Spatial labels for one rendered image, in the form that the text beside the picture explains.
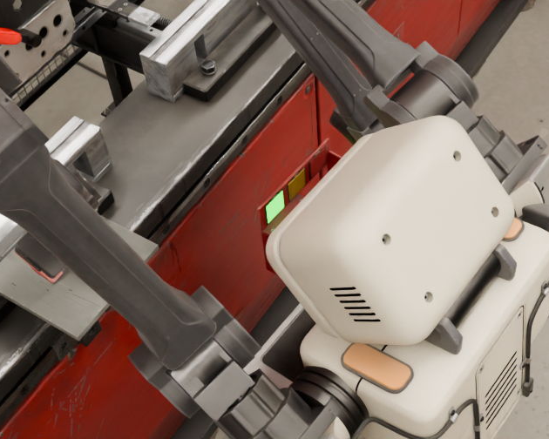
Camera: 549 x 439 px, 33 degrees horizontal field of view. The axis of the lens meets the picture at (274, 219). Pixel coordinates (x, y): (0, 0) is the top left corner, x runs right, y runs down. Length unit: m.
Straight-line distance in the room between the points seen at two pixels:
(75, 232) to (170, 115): 0.97
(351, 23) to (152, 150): 0.59
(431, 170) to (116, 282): 0.32
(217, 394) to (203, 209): 0.82
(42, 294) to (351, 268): 0.60
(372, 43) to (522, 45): 2.02
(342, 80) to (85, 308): 0.49
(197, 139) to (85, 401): 0.50
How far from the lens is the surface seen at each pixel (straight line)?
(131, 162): 1.62
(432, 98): 1.12
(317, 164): 1.66
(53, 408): 1.59
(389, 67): 1.14
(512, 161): 1.12
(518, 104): 2.95
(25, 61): 1.35
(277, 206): 1.60
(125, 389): 1.76
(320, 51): 1.34
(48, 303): 1.32
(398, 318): 0.86
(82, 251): 0.74
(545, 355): 2.41
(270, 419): 0.91
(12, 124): 0.66
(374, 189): 0.86
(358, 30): 1.15
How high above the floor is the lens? 2.05
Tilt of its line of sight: 51 degrees down
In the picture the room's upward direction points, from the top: 7 degrees counter-clockwise
